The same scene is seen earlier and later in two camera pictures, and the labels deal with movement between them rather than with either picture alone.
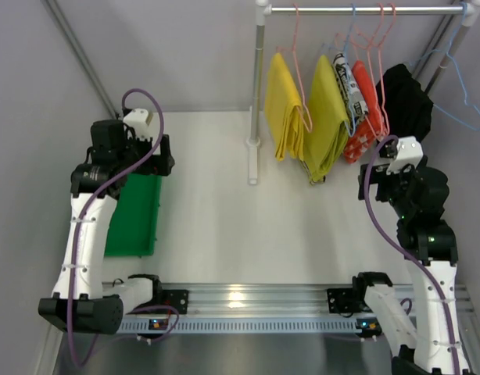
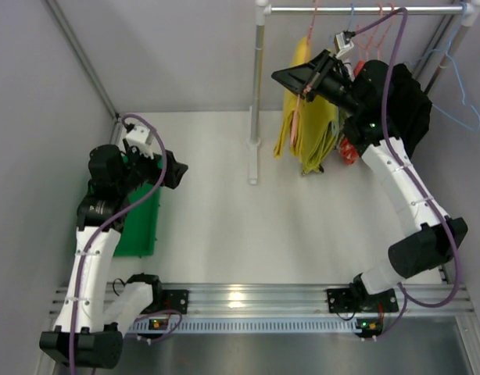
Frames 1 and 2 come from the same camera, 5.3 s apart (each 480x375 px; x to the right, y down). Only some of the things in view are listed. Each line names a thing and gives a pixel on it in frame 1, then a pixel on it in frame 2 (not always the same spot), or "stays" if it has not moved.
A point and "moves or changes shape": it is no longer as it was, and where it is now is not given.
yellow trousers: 285,110 moves or changes shape
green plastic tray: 133,226 stays
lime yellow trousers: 325,125 moves or changes shape
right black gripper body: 370,181 to 316,79
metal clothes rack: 263,8 stays
